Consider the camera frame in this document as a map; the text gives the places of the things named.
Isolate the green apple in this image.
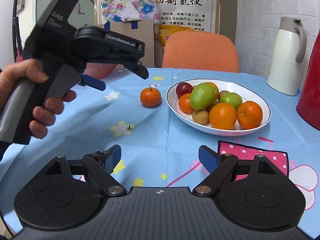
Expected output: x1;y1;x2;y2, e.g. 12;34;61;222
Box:
190;83;216;110
220;93;243;111

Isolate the red thermos jug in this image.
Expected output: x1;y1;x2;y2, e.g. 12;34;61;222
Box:
296;33;320;130

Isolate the tangerine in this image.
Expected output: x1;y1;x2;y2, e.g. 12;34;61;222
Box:
178;93;194;114
139;87;162;107
237;101;263;129

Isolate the orange chair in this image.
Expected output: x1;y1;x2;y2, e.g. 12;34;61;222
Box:
162;31;240;73

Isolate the tangerine on table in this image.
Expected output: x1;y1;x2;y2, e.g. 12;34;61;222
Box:
139;87;162;107

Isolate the white porcelain plate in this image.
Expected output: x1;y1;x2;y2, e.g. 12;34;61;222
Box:
166;79;271;137

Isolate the yellow snack bag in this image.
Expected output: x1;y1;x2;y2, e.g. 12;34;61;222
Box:
158;25;194;47

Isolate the tangerine in plate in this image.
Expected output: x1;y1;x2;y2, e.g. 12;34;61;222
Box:
178;93;194;114

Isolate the floral cloth bundle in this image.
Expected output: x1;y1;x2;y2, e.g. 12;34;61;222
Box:
100;0;161;25

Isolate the framed chinese text poster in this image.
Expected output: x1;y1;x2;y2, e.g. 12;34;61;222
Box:
94;0;221;33

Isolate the dark red plum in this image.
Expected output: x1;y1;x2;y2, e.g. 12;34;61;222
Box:
176;82;193;98

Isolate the brown cardboard box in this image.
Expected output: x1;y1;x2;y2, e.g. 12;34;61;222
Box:
95;20;155;68

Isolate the white thermos jug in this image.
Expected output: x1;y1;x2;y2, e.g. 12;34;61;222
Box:
267;16;307;96

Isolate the large orange in plate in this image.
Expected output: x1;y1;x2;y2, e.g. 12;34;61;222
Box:
209;102;237;130

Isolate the person's left hand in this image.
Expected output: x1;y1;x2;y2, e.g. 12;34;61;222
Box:
1;56;81;145

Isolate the small orange behind finger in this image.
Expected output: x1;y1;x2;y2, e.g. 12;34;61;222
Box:
207;82;220;100

